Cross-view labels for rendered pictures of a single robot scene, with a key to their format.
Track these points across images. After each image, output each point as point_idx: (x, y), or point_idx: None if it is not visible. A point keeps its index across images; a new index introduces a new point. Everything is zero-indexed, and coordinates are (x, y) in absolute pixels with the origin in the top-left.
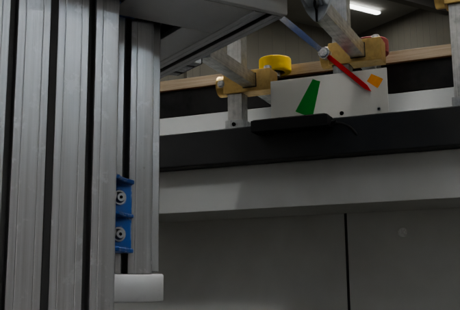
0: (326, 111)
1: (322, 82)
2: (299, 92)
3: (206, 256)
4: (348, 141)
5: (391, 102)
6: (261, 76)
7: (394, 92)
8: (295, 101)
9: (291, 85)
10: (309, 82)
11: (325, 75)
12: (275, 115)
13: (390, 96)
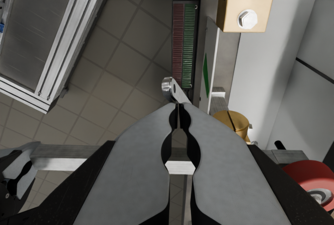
0: (202, 85)
1: (207, 99)
2: (208, 66)
3: None
4: (190, 90)
5: (318, 146)
6: (221, 12)
7: (324, 158)
8: (208, 56)
9: (211, 60)
10: (208, 85)
11: (207, 108)
12: (208, 25)
13: (323, 151)
